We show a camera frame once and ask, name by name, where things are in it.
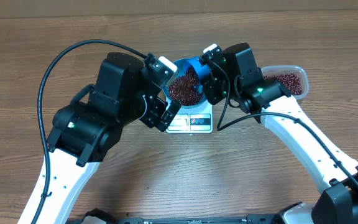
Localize blue plastic measuring scoop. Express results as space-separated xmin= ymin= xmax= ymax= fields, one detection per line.
xmin=183 ymin=57 xmax=211 ymax=94

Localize teal blue bowl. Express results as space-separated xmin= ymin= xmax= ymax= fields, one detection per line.
xmin=162 ymin=57 xmax=216 ymax=109

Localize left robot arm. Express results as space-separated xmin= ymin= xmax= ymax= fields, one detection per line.
xmin=19 ymin=52 xmax=180 ymax=223

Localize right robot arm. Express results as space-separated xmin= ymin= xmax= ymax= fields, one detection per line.
xmin=200 ymin=43 xmax=358 ymax=223

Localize red beans in bowl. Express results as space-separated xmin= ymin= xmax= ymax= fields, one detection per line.
xmin=168 ymin=67 xmax=203 ymax=106

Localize white digital kitchen scale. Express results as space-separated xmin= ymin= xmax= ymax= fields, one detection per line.
xmin=166 ymin=96 xmax=213 ymax=134

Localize clear plastic container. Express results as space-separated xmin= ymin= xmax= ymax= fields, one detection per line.
xmin=262 ymin=65 xmax=309 ymax=100

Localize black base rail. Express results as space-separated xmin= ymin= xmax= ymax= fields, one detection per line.
xmin=67 ymin=208 xmax=334 ymax=224

